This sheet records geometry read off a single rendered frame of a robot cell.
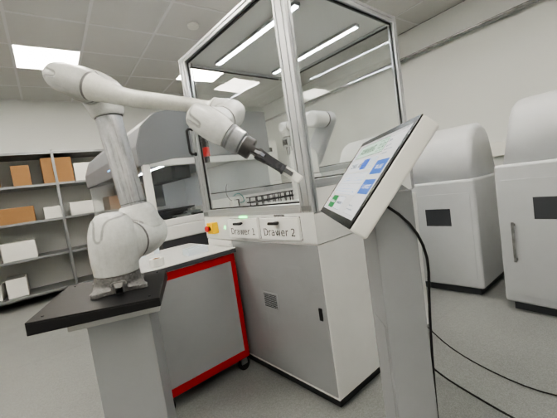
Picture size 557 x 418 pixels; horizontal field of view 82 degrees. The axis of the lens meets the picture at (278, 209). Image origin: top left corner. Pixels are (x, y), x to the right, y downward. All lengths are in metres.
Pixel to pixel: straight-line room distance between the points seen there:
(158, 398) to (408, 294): 0.93
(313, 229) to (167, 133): 1.51
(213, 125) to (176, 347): 1.21
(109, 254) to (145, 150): 1.35
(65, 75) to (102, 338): 0.91
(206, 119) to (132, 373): 0.91
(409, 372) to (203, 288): 1.15
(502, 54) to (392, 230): 3.57
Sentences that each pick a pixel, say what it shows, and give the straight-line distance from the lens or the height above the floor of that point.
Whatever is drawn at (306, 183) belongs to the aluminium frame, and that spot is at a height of 1.07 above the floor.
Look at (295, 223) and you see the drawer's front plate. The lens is 1.48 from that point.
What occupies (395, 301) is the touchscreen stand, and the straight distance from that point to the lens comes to 1.03.
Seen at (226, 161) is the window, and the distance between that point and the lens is 1.93.
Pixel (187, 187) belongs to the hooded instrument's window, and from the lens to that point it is 2.59.
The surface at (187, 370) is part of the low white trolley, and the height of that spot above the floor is 0.19.
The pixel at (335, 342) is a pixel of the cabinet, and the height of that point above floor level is 0.33.
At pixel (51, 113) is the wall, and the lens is 5.97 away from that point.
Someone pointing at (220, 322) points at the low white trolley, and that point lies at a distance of 1.97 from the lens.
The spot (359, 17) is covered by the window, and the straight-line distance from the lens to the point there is 2.05.
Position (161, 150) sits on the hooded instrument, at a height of 1.46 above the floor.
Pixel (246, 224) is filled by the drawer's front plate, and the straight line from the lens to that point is 1.79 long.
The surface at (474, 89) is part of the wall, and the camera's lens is 4.44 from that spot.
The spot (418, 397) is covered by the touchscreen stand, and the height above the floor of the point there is 0.40.
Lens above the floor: 1.09
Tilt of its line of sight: 4 degrees down
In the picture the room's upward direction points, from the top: 8 degrees counter-clockwise
